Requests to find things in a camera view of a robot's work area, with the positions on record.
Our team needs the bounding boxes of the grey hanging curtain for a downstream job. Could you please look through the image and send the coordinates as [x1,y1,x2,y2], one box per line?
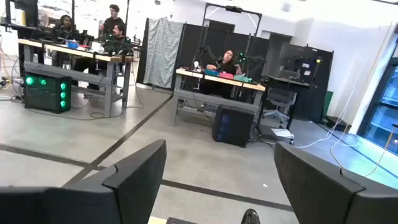
[142,17,185,90]

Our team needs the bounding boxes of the dark framed window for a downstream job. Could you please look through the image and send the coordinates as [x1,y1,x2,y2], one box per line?
[356,39,398,156]

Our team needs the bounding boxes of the white box on floor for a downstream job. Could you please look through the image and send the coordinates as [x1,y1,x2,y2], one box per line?
[269,128,295,145]

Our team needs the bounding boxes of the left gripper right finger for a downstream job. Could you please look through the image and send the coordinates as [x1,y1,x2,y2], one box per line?
[273,141,398,224]

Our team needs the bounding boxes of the black overhead camera gantry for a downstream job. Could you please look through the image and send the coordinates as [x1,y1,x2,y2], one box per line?
[201,2,264,43]

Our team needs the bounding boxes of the black standing desk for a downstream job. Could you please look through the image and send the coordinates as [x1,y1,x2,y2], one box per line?
[260,75,315,131]

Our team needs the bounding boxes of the green storage bin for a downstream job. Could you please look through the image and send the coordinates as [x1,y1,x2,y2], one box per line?
[233,74,254,85]

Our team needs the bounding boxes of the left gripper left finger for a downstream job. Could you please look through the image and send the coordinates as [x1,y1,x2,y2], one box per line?
[0,139,167,224]

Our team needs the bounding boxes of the black partition wall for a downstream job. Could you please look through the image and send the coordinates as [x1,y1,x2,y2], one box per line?
[136,17,335,124]

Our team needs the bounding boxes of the wooden top grey workbench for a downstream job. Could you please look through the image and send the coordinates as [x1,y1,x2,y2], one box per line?
[17,38,135,118]
[172,68,267,127]

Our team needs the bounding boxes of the computer tower green lights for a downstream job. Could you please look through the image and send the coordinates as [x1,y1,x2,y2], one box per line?
[23,72,73,114]

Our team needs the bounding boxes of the person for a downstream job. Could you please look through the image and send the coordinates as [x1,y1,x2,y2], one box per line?
[99,4,126,35]
[198,49,242,99]
[53,14,77,43]
[111,24,127,44]

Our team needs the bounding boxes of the grey office chair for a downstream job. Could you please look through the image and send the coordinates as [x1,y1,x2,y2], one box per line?
[262,86,298,124]

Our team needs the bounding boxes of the background robot arms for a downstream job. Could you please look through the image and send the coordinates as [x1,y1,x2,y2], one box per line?
[192,45,269,77]
[101,32,135,57]

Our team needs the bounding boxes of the white hanging cable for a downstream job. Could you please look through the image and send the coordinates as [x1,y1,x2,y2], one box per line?
[294,23,394,149]

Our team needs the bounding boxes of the black computer tower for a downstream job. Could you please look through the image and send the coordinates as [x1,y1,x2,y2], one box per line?
[211,105,256,149]

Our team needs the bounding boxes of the black gantry camera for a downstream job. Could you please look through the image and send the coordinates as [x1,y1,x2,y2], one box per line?
[224,5,244,14]

